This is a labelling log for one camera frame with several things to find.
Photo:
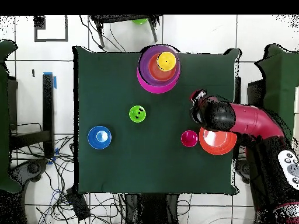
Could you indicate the pink bowl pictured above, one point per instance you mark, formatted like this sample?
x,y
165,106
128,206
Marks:
x,y
161,89

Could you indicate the small orange bowl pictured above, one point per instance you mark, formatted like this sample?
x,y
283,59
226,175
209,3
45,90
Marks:
x,y
158,74

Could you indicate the red cup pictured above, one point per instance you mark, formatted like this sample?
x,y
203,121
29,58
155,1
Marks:
x,y
189,138

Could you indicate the yellow cup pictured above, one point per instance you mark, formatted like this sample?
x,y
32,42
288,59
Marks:
x,y
166,61

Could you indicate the purple bowl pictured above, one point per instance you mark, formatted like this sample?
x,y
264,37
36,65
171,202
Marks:
x,y
143,67

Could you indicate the green cup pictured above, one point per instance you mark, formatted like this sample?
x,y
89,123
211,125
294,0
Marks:
x,y
137,114

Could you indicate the green bowl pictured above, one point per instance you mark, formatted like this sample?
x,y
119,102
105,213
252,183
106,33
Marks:
x,y
140,21

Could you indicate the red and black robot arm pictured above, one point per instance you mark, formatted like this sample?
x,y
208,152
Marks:
x,y
252,120

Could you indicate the large orange bowl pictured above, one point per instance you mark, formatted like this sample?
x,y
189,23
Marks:
x,y
217,143

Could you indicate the green side table cloth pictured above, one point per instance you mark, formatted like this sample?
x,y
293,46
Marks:
x,y
280,81
4,116

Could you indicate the dark green tablecloth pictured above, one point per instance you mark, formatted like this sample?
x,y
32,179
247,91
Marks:
x,y
105,77

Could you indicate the white boxes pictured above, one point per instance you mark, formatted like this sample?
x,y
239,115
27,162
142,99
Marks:
x,y
296,105

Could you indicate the blue bowl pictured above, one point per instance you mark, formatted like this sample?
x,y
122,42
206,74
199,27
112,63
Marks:
x,y
99,137

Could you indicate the black metal stool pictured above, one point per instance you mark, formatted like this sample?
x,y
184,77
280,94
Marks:
x,y
112,18

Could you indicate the blue tape strip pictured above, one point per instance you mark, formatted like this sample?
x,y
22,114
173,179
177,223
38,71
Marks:
x,y
55,82

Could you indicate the black power brick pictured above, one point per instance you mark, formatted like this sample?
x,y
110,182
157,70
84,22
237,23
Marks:
x,y
78,205

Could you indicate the black cross beam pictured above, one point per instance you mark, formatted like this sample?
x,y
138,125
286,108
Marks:
x,y
30,139

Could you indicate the black pedestal foot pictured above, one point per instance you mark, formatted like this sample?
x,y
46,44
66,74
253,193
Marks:
x,y
243,170
32,168

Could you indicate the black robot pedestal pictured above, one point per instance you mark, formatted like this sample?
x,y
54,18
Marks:
x,y
151,210

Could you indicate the black upright post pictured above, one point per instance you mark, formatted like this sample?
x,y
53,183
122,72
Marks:
x,y
48,105

